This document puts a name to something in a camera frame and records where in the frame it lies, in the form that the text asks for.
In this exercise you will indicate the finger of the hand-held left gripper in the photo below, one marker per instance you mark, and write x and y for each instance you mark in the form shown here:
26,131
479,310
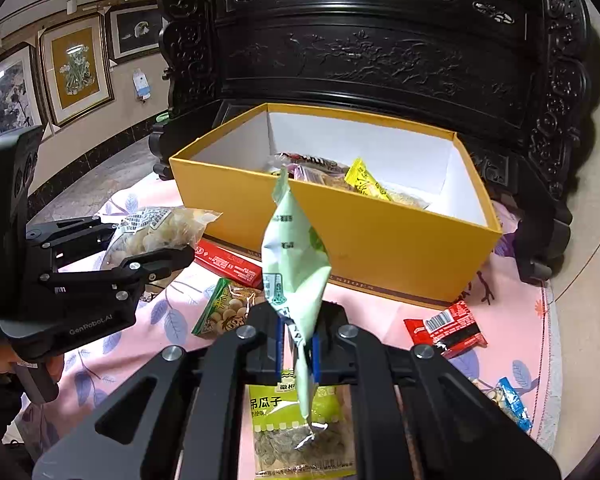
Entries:
145,267
70,235

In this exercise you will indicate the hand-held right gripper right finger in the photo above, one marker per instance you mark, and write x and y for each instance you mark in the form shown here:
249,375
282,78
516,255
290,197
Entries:
316,360

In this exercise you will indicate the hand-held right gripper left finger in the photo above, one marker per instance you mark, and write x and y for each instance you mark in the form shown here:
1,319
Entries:
279,350

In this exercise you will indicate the clear bean snack packet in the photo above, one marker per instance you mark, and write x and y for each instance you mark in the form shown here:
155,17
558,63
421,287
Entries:
150,232

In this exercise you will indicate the light green snack packet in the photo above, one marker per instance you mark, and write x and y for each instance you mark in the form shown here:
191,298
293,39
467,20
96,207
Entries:
292,260

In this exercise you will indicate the yellow cardboard box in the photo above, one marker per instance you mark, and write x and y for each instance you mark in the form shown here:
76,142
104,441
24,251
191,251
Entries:
360,240

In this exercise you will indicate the green peanut snack packet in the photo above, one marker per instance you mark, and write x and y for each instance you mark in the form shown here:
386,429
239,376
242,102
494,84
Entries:
225,310

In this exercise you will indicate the red long snack packet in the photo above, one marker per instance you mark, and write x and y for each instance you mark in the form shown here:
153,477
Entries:
227,262

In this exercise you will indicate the green melon seed packet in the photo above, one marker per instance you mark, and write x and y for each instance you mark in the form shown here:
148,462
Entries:
275,440

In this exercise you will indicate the red black snack packet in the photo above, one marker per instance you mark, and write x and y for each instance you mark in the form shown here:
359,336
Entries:
445,330

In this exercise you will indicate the black white framed picture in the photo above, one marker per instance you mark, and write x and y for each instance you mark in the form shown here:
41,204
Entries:
10,95

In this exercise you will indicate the yellow framed picture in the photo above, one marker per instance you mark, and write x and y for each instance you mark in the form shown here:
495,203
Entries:
77,67

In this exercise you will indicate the yellow snack packet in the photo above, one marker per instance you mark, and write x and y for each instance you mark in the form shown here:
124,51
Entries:
365,182

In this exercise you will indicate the clear pale snack packet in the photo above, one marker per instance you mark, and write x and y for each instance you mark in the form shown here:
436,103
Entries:
405,197

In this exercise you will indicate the pink floral cloth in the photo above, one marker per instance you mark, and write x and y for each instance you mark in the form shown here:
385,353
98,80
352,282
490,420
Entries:
500,330

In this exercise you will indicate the red striped snack packet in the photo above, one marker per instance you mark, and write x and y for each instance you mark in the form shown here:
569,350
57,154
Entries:
315,162

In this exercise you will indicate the small blue snack packet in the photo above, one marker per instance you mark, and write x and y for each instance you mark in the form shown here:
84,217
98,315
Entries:
515,405

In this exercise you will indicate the dark framed picture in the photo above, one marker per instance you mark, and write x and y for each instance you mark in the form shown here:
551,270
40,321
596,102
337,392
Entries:
135,30

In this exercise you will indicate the dark carved wooden chair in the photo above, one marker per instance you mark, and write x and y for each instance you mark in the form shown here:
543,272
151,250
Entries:
380,60

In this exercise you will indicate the white blue wall tag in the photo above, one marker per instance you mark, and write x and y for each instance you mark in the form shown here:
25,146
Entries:
141,85

